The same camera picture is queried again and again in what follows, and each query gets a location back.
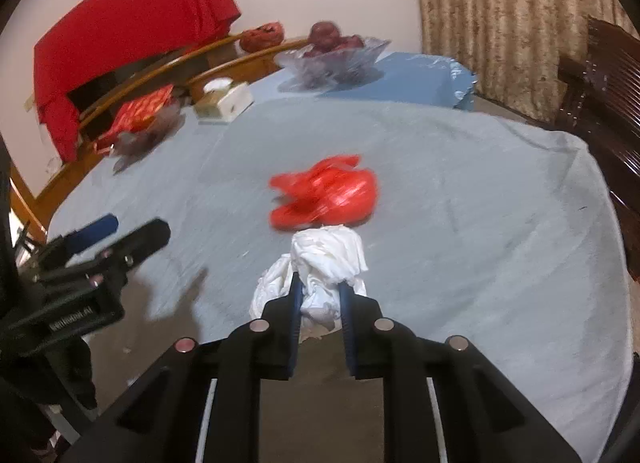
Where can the beige patterned curtain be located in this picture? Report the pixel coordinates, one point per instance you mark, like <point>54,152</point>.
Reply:
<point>500,18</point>

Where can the grey tablecloth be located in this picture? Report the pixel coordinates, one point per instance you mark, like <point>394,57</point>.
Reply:
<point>450,218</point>

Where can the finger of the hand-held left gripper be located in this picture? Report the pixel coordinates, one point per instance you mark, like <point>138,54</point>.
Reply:
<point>145,239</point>
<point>92,233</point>

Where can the red basket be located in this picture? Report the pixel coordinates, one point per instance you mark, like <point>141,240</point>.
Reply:
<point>261,37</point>

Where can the red snack packet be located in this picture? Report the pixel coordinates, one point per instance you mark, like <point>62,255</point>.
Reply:
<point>137,113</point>

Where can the black television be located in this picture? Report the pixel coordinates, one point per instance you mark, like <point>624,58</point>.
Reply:
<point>100,88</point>

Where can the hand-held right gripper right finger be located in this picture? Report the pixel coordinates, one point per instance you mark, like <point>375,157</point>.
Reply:
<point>350,338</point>

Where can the red apple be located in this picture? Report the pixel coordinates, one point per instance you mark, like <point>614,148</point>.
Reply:
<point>353,41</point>
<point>325,34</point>

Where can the clear plastic bag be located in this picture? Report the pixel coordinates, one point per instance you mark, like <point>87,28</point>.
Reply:
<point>150,135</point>

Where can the red plastic bag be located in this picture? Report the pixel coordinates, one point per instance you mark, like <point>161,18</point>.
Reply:
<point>325,193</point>

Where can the white plastic bag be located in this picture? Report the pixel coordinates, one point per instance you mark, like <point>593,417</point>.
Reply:
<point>325,258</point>

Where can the tissue box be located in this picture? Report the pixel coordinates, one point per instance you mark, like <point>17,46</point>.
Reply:
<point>222,100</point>

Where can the red cloth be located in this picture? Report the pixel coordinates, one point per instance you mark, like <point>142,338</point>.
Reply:
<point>125,18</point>

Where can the blue plastic sheet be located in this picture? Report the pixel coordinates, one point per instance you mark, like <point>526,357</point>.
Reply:
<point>415,78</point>

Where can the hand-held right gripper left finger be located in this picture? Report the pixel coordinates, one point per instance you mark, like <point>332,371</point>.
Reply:
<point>295,338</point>

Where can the glass fruit bowl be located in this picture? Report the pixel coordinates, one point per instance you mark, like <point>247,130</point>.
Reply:
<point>330,68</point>

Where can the dark wooden armchair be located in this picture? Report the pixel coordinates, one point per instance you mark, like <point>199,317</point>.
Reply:
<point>600,108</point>

